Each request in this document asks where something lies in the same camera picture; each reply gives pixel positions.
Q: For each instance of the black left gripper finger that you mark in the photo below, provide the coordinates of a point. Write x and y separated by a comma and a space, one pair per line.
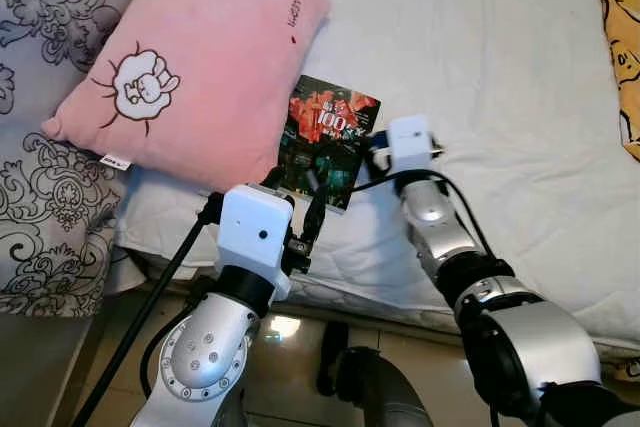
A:
274, 180
313, 217

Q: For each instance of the dark book with red cover art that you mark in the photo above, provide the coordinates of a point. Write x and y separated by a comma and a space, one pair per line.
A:
325, 137

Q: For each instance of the pink pillow with sheep print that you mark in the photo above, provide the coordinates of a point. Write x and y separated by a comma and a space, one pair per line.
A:
210, 47

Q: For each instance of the robot left silver arm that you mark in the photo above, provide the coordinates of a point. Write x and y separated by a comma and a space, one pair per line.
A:
205, 357

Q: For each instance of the white quilted mattress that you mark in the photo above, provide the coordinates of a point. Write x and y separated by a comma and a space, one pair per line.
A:
500, 67

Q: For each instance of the robot dark grey leg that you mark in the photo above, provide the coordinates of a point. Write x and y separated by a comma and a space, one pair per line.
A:
380, 387

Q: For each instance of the yellow cartoon blanket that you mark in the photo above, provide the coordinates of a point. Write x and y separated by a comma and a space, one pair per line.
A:
625, 57

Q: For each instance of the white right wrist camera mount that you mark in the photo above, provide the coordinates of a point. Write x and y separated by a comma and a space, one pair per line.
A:
410, 142

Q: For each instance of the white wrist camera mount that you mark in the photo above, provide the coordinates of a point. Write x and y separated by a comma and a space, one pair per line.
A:
410, 142
250, 232

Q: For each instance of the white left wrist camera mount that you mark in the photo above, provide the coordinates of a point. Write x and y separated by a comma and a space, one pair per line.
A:
250, 232

